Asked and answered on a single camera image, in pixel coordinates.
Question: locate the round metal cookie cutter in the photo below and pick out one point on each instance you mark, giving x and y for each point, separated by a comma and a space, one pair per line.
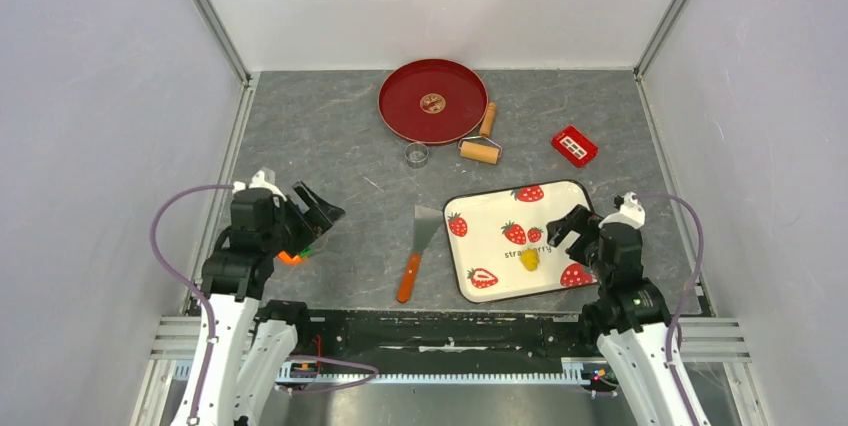
416, 155

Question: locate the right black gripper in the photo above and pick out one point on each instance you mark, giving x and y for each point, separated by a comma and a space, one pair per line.
580, 221

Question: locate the metal spatula orange handle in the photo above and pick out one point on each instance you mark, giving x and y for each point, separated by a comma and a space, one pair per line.
426, 223

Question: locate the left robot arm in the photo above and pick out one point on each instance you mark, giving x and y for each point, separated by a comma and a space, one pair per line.
244, 341

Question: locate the orange arch toy block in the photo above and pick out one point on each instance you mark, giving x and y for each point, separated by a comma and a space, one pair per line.
290, 259

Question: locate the round red tray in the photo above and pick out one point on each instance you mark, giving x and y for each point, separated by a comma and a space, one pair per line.
432, 101

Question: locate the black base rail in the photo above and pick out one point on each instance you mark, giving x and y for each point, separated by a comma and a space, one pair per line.
445, 342

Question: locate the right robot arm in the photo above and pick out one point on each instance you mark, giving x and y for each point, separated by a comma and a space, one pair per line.
630, 323

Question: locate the red toy block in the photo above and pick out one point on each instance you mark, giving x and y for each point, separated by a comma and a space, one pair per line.
578, 149

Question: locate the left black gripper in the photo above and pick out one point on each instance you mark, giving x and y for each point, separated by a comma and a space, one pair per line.
316, 219

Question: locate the wooden roller with handle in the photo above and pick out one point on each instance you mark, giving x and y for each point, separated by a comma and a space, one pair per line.
481, 147

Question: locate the yellow dough lump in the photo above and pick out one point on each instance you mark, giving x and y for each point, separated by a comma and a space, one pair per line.
530, 259

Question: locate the white strawberry tray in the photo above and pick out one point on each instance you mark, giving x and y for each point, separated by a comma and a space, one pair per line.
487, 232

